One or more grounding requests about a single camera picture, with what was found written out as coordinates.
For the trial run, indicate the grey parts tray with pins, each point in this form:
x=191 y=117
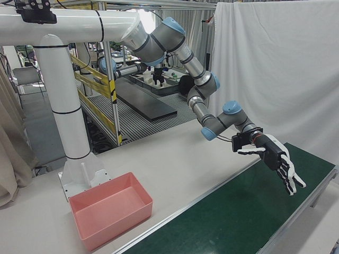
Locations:
x=169 y=88

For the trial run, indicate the white robot torso pillar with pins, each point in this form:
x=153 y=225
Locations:
x=63 y=92

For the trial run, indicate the grey blue neighbour robot arm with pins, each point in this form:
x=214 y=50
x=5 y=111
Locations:
x=127 y=70

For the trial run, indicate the white cloth curtain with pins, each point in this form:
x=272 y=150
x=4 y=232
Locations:
x=278 y=66

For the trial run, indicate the black head camera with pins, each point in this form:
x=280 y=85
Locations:
x=37 y=12

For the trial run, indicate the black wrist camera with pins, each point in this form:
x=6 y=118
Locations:
x=239 y=143

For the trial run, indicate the grey chair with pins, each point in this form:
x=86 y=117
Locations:
x=26 y=75

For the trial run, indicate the aluminium frame post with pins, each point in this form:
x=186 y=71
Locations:
x=114 y=111

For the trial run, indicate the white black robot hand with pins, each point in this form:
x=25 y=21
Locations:
x=272 y=156

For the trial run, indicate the pink plastic basket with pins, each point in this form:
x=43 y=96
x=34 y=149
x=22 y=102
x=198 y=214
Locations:
x=111 y=209

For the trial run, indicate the green conveyor belt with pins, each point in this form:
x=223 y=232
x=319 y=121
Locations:
x=238 y=211

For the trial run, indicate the yellow black safety barrier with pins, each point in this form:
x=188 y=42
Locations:
x=91 y=80

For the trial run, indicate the UR5e robot arm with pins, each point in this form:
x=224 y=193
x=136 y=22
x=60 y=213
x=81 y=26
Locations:
x=169 y=37

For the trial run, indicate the black flat platform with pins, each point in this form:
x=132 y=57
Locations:
x=148 y=103

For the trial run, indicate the small black gripper tool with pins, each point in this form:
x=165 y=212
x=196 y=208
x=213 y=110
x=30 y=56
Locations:
x=158 y=78

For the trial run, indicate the beige cloth curtain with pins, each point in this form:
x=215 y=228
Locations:
x=10 y=145

